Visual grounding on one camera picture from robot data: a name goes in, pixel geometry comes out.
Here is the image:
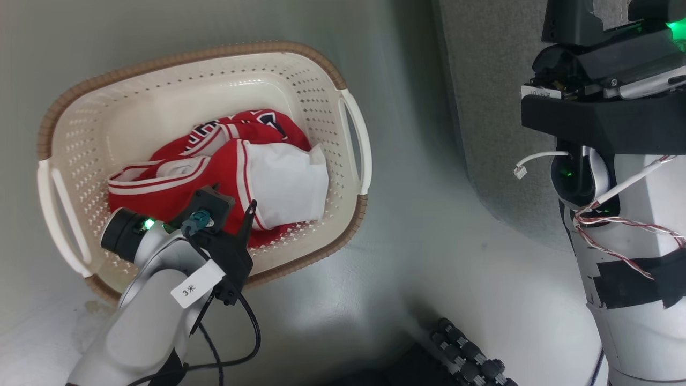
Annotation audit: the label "grey carpet mat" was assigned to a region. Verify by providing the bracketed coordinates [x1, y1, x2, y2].
[433, 0, 571, 253]

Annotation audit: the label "white paper cable tag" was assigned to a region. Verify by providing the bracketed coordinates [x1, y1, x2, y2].
[170, 259, 226, 309]

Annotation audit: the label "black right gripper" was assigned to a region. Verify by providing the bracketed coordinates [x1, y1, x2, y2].
[192, 199, 258, 306]

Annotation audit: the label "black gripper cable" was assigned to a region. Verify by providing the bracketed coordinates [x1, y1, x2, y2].
[198, 323, 224, 386]
[128, 288, 262, 386]

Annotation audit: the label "red white twisted wires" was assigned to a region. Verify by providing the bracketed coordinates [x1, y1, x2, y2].
[572, 154, 686, 280]

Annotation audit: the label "black roller wheel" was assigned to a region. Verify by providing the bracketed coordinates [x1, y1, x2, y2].
[429, 317, 519, 386]

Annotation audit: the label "black tape strip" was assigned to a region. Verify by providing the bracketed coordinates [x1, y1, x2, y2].
[592, 248, 686, 310]

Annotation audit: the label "white cable with plug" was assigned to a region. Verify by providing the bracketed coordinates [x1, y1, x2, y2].
[513, 151, 570, 180]

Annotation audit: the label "red and white sports garment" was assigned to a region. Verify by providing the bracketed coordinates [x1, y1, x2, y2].
[107, 109, 330, 249]

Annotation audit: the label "cream perforated plastic laundry basket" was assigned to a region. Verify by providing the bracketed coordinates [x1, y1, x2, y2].
[36, 41, 373, 306]

